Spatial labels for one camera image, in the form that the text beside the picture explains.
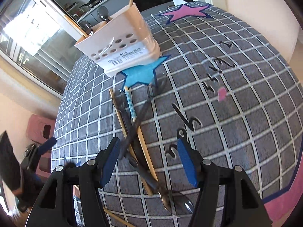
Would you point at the blue dotted wooden chopstick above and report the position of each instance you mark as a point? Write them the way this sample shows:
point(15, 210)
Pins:
point(139, 133)

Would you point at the plain wooden chopstick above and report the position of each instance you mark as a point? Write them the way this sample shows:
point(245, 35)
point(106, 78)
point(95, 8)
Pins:
point(131, 147)

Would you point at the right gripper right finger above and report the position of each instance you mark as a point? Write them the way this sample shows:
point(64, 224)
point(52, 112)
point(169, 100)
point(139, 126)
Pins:
point(242, 203)

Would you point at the pink plastic stool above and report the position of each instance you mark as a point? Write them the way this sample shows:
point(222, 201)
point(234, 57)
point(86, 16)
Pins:
point(39, 130)

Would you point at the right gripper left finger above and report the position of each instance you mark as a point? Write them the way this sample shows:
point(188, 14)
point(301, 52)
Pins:
point(54, 205)

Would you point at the white plastic utensil holder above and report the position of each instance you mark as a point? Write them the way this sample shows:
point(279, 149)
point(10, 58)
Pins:
point(123, 42)

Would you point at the black wok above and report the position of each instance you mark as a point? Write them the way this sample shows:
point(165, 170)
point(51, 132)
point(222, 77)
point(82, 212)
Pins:
point(91, 3)

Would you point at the sliding glass door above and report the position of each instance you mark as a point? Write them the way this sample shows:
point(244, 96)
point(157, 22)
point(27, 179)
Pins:
point(38, 41)

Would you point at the long wooden chopstick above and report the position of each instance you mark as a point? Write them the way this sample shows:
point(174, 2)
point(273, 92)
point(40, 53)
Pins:
point(118, 218)

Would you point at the checkered star tablecloth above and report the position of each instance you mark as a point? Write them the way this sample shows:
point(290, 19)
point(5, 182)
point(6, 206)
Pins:
point(227, 86)

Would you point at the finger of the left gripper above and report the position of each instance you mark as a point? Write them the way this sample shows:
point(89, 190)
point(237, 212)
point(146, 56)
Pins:
point(42, 149)

